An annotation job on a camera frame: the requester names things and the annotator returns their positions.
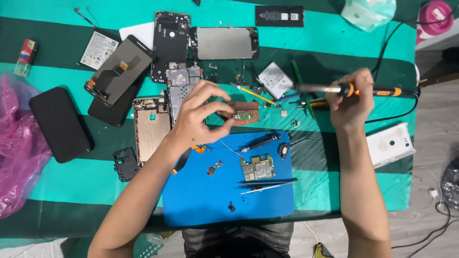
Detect person's right hand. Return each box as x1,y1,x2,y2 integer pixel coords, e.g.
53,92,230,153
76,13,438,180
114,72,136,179
326,68,375,132

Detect person's left hand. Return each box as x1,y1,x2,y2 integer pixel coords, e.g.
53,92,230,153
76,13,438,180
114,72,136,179
168,80,236,154

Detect black orange soldering iron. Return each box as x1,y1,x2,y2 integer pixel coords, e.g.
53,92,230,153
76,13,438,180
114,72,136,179
296,82,419,98

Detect green striped tablecloth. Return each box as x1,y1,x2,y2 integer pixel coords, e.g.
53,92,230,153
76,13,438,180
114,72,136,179
0,0,420,248

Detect green plastic pry tool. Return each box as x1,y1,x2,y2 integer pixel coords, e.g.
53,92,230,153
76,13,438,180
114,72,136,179
291,59,316,120

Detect translucent plastic bag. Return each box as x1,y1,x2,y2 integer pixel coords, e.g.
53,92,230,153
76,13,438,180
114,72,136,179
340,0,397,33

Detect blue pry tool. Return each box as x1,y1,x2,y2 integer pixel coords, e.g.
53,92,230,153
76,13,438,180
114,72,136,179
275,92,302,102

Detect white phone back cover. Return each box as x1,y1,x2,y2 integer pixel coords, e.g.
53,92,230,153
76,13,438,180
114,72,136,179
365,122,417,169

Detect silver pouch battery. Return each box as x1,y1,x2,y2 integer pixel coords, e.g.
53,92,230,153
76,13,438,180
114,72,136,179
257,61,294,100

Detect black phone battery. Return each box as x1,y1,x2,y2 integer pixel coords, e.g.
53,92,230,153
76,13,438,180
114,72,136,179
255,5,305,28

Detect pink round container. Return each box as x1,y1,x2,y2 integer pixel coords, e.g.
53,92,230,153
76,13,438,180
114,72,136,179
417,0,455,44

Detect yellow tweezers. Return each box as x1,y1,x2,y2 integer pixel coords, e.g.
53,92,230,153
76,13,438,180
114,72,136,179
230,83,277,106

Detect brown wooden block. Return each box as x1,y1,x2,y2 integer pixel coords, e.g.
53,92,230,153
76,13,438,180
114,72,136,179
217,101,260,127

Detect black screwdriver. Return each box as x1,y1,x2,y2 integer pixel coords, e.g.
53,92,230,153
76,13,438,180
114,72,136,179
240,133,282,153

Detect green phone motherboard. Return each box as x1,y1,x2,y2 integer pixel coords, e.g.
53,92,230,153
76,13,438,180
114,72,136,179
239,154,276,182

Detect black tweezers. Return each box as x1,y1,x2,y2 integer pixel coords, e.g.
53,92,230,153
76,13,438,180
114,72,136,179
238,178,298,185

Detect silver tweezers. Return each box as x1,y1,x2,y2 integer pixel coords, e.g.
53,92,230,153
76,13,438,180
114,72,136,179
240,181,295,195

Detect black plastic bag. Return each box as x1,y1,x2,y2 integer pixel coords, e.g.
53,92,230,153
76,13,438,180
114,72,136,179
440,157,459,202

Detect silver phone midframe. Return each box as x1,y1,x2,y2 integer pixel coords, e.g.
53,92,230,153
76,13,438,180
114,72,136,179
165,61,204,125

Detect yellow green object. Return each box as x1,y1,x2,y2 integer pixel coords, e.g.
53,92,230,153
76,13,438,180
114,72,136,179
313,242,335,258

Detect blue silicone work mat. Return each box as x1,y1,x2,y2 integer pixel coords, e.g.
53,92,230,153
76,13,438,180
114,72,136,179
162,130,295,227

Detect person's grey trousers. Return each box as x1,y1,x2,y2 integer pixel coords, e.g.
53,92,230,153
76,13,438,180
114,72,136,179
182,222,295,258

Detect white paper sheet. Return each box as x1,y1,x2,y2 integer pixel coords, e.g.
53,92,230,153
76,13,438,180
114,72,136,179
119,22,155,51

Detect grey phone screen with flex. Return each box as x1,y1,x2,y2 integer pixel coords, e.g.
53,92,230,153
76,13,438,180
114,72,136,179
84,34,156,108

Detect black phone screen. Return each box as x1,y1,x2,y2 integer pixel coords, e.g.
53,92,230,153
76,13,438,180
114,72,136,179
87,70,151,127

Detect black plastic cover piece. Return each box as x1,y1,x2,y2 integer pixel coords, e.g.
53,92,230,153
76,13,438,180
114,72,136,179
112,146,141,183

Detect white phone battery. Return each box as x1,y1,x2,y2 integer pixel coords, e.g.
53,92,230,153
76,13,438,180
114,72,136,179
79,30,121,71

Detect black smartphone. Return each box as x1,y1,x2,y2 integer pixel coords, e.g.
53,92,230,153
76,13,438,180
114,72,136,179
29,86,92,164

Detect red lighter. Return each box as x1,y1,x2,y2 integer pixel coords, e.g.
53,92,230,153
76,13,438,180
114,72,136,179
14,39,38,77

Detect pink plastic bag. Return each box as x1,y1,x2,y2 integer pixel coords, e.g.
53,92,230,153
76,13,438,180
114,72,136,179
0,73,53,219

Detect gold handled screwdriver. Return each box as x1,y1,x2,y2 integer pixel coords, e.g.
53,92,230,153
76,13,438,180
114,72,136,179
288,98,331,109

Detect black soldering iron cable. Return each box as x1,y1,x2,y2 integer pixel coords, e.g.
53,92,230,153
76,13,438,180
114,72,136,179
364,20,459,124

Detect phone frame with silver plate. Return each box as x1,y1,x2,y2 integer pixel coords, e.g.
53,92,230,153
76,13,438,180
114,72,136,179
190,26,260,61

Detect thin solder wire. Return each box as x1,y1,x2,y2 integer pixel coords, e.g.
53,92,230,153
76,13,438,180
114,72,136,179
219,139,243,157

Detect white charger cable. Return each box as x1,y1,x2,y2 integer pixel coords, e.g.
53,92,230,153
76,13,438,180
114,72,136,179
412,165,446,213

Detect thin white cable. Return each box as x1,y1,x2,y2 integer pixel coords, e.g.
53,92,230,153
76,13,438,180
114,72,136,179
304,221,319,258

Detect small camera module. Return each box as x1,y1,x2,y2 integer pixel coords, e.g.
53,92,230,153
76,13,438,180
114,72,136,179
207,160,224,176

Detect black floor cables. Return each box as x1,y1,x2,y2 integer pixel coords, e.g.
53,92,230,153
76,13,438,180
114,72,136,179
391,201,459,258

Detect black phone frame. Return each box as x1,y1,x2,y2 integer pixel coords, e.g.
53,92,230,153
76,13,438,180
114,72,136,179
151,11,191,84

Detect orange black flex cable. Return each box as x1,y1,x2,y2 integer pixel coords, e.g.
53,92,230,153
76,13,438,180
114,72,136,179
172,144,207,175

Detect gold phone frame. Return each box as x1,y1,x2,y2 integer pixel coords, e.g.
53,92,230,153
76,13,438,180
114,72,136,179
132,96,172,165

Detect thin black antenna cable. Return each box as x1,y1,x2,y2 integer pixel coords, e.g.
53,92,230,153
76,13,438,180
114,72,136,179
74,7,98,29

